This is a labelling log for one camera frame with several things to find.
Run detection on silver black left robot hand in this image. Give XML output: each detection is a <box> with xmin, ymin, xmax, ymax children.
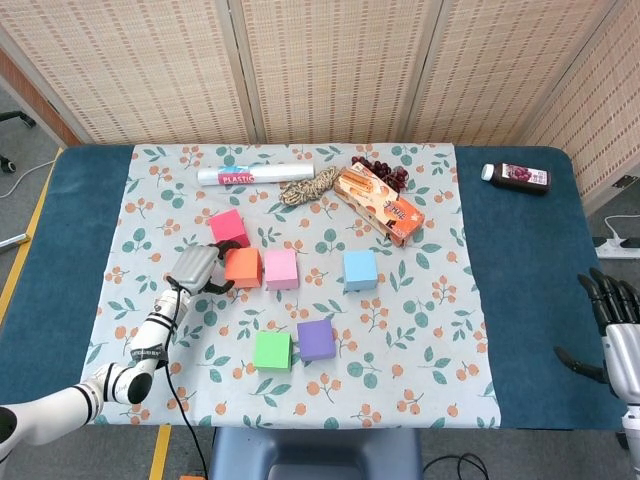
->
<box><xmin>167</xmin><ymin>239</ymin><xmax>251</xmax><ymax>297</ymax></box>

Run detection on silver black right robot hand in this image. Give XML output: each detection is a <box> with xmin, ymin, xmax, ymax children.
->
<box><xmin>553</xmin><ymin>267</ymin><xmax>640</xmax><ymax>401</ymax></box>

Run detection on orange foam cube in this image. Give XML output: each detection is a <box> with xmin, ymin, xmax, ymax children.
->
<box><xmin>224</xmin><ymin>247</ymin><xmax>263</xmax><ymax>290</ymax></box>

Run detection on red foam cube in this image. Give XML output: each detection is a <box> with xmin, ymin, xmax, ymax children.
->
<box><xmin>208</xmin><ymin>208</ymin><xmax>251</xmax><ymax>250</ymax></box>

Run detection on green foam cube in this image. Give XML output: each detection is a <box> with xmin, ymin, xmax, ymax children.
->
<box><xmin>253</xmin><ymin>330</ymin><xmax>294</xmax><ymax>373</ymax></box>

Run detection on purple foam cube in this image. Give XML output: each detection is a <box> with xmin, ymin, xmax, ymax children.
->
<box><xmin>296</xmin><ymin>318</ymin><xmax>337</xmax><ymax>363</ymax></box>

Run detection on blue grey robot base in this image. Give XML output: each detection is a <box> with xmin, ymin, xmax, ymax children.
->
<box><xmin>208</xmin><ymin>427</ymin><xmax>426</xmax><ymax>480</ymax></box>

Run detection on pink foam cube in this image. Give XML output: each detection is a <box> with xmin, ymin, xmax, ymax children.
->
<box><xmin>263</xmin><ymin>248</ymin><xmax>300</xmax><ymax>292</ymax></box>

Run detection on white power strip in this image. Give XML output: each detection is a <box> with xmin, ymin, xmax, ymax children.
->
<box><xmin>592</xmin><ymin>237</ymin><xmax>640</xmax><ymax>260</ymax></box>

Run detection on teal table cover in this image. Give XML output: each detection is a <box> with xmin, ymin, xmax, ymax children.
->
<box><xmin>0</xmin><ymin>144</ymin><xmax>630</xmax><ymax>432</ymax></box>

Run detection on plastic food wrap roll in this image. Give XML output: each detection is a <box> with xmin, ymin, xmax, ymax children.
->
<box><xmin>196</xmin><ymin>162</ymin><xmax>316</xmax><ymax>188</ymax></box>

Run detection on brown white twine bundle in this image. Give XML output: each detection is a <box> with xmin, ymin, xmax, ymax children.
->
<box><xmin>278</xmin><ymin>166</ymin><xmax>344</xmax><ymax>207</ymax></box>

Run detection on light blue foam cube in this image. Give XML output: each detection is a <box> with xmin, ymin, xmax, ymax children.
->
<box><xmin>342</xmin><ymin>249</ymin><xmax>379</xmax><ymax>293</ymax></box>

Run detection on orange biscuit box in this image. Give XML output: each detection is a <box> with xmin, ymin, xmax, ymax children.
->
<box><xmin>332</xmin><ymin>159</ymin><xmax>427</xmax><ymax>249</ymax></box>

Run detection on floral printed tablecloth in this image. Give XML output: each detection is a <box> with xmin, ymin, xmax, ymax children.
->
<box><xmin>71</xmin><ymin>143</ymin><xmax>503</xmax><ymax>430</ymax></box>

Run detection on dark grape juice bottle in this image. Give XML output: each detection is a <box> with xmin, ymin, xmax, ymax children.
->
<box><xmin>480</xmin><ymin>162</ymin><xmax>551</xmax><ymax>197</ymax></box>

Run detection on dark red grape bunch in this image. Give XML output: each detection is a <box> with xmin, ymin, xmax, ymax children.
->
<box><xmin>350</xmin><ymin>155</ymin><xmax>410</xmax><ymax>190</ymax></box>

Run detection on black office chair base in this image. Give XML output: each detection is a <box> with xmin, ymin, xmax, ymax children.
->
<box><xmin>0</xmin><ymin>110</ymin><xmax>37</xmax><ymax>174</ymax></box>

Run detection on woven bamboo folding screen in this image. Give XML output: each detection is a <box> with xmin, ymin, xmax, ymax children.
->
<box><xmin>0</xmin><ymin>0</ymin><xmax>640</xmax><ymax>216</ymax></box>

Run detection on white charger cable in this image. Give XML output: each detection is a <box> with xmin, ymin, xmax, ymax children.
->
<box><xmin>603</xmin><ymin>214</ymin><xmax>640</xmax><ymax>242</ymax></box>

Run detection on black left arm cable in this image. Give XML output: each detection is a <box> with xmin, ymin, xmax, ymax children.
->
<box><xmin>158</xmin><ymin>277</ymin><xmax>211</xmax><ymax>480</ymax></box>

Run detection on black floor cable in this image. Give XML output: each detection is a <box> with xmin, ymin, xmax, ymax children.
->
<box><xmin>422</xmin><ymin>452</ymin><xmax>489</xmax><ymax>480</ymax></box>

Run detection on white floor cable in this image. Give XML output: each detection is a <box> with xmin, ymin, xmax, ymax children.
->
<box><xmin>0</xmin><ymin>159</ymin><xmax>55</xmax><ymax>199</ymax></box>

